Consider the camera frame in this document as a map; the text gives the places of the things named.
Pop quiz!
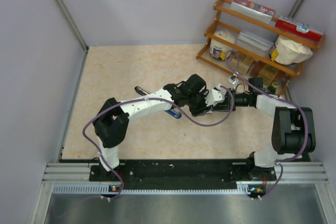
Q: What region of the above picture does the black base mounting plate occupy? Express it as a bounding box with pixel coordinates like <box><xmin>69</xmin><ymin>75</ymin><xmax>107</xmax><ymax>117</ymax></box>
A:
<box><xmin>89</xmin><ymin>158</ymin><xmax>276</xmax><ymax>190</ymax></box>

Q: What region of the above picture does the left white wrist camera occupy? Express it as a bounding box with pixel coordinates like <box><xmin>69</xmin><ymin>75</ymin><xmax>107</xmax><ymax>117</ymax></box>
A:
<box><xmin>205</xmin><ymin>84</ymin><xmax>226</xmax><ymax>106</ymax></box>

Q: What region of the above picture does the aluminium frame rail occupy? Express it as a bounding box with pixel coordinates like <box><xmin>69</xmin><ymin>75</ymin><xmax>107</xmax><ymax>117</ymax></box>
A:
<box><xmin>43</xmin><ymin>162</ymin><xmax>329</xmax><ymax>184</ymax></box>

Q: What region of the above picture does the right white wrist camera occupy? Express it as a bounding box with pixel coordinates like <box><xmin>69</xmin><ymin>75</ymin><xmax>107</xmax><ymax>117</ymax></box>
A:
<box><xmin>228</xmin><ymin>75</ymin><xmax>239</xmax><ymax>87</ymax></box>

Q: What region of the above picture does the wooden three-tier shelf rack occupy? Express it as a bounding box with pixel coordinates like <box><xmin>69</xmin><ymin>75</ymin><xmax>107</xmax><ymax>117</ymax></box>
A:
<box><xmin>196</xmin><ymin>0</ymin><xmax>324</xmax><ymax>95</ymax></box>

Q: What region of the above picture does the red foil roll box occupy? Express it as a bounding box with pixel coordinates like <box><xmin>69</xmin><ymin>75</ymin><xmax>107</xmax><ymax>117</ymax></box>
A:
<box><xmin>230</xmin><ymin>0</ymin><xmax>276</xmax><ymax>24</ymax></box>

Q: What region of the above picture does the green glass bottle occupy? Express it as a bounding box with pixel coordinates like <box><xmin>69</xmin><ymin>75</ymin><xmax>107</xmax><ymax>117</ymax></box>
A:
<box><xmin>266</xmin><ymin>81</ymin><xmax>280</xmax><ymax>95</ymax></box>

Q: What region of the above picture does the silver grey long box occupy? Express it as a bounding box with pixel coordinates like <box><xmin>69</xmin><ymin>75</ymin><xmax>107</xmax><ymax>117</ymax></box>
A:
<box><xmin>235</xmin><ymin>30</ymin><xmax>274</xmax><ymax>58</ymax></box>

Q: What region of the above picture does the dark brown cardboard box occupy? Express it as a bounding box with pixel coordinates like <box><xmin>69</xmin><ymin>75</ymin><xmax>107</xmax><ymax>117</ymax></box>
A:
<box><xmin>250</xmin><ymin>61</ymin><xmax>286</xmax><ymax>86</ymax></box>

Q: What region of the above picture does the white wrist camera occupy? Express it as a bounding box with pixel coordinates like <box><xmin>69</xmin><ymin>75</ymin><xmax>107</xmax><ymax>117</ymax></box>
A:
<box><xmin>205</xmin><ymin>84</ymin><xmax>226</xmax><ymax>106</ymax></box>
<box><xmin>228</xmin><ymin>75</ymin><xmax>239</xmax><ymax>87</ymax></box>

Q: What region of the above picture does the white bag with yellow label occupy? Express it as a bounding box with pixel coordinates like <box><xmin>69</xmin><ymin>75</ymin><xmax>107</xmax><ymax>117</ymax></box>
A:
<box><xmin>269</xmin><ymin>35</ymin><xmax>313</xmax><ymax>65</ymax></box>

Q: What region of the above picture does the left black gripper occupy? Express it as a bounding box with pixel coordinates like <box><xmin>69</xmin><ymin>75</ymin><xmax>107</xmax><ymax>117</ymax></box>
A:
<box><xmin>186</xmin><ymin>89</ymin><xmax>213</xmax><ymax>116</ymax></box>

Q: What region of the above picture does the white jar with label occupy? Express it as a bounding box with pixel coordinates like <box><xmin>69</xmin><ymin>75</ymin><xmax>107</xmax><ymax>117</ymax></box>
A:
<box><xmin>209</xmin><ymin>29</ymin><xmax>236</xmax><ymax>60</ymax></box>

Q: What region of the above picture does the light brown cardboard box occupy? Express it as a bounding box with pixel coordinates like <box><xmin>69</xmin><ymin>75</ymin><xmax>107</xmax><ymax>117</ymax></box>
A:
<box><xmin>230</xmin><ymin>51</ymin><xmax>254</xmax><ymax>74</ymax></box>

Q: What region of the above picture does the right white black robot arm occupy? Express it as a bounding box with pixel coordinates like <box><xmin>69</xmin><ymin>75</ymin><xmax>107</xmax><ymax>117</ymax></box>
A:
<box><xmin>213</xmin><ymin>77</ymin><xmax>316</xmax><ymax>180</ymax></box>

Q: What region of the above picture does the grey slotted cable duct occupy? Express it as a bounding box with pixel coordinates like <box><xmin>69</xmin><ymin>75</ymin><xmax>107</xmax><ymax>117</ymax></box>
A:
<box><xmin>52</xmin><ymin>182</ymin><xmax>264</xmax><ymax>196</ymax></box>

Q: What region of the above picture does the blue metal stapler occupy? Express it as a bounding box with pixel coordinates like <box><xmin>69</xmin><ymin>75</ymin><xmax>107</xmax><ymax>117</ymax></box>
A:
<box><xmin>134</xmin><ymin>86</ymin><xmax>182</xmax><ymax>119</ymax></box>

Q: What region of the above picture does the red white wrap box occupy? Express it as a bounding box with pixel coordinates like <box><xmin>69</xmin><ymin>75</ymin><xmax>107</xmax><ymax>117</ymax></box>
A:
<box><xmin>275</xmin><ymin>15</ymin><xmax>324</xmax><ymax>42</ymax></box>

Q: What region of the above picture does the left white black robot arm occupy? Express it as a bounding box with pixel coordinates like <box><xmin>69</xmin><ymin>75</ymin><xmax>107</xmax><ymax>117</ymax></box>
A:
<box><xmin>93</xmin><ymin>74</ymin><xmax>221</xmax><ymax>180</ymax></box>

